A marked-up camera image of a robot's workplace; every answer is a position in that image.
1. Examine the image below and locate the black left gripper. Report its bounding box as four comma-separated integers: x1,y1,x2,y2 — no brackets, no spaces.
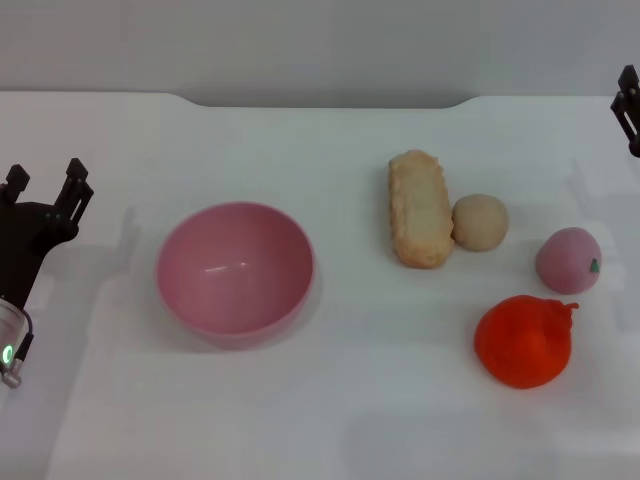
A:
0,158,96,309

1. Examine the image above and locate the round beige egg yolk pastry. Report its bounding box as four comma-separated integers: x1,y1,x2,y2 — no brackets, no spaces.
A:
451,193,510,253

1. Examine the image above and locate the pink plastic bowl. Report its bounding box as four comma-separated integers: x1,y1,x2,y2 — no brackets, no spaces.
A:
155,200,316,351

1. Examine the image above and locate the pink peach bun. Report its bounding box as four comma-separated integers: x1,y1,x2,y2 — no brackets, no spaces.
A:
535,226,602,295

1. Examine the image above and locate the long golden toast bread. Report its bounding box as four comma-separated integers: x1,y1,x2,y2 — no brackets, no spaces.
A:
387,148,456,270

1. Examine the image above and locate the orange-red persimmon bun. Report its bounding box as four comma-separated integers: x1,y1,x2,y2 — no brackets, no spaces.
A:
473,294,581,390

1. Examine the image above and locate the left arm dark cable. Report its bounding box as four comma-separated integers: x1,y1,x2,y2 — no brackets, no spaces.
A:
18,310,36,364

